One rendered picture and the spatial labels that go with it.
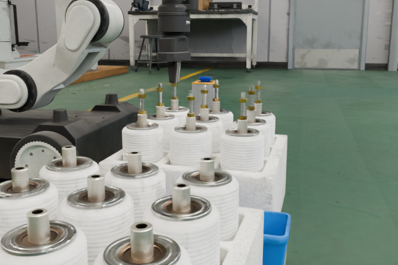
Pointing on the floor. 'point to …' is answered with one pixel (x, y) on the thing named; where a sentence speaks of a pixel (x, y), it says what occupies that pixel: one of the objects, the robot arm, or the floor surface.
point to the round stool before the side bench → (150, 51)
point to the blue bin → (275, 237)
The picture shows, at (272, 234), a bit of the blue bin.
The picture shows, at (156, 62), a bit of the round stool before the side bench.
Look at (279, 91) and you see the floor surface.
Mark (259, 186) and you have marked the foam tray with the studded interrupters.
